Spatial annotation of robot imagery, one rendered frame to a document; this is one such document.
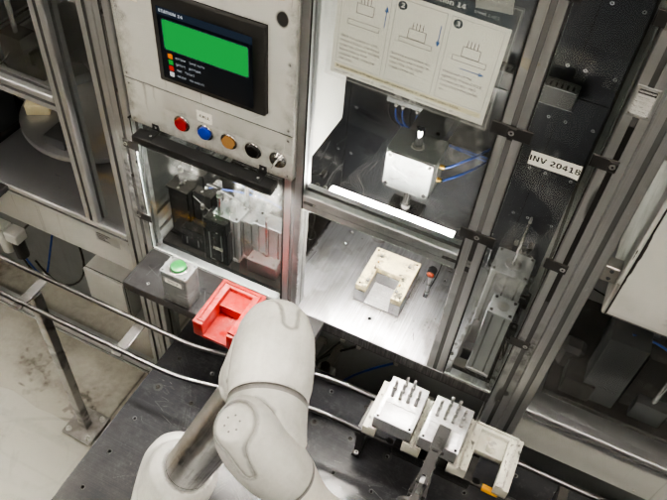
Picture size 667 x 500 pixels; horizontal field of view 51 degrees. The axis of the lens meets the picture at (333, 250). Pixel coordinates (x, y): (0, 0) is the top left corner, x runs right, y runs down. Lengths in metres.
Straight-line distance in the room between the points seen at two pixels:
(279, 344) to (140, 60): 0.73
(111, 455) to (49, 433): 0.89
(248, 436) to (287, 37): 0.71
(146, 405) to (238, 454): 0.99
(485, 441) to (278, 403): 0.82
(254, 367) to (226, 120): 0.61
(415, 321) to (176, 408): 0.69
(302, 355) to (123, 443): 0.92
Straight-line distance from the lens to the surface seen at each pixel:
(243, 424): 1.04
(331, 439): 1.95
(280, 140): 1.48
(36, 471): 2.78
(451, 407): 1.72
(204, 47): 1.43
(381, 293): 1.94
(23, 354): 3.05
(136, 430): 1.99
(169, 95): 1.60
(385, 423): 1.71
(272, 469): 1.08
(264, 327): 1.16
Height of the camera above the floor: 2.42
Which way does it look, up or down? 48 degrees down
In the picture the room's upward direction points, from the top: 6 degrees clockwise
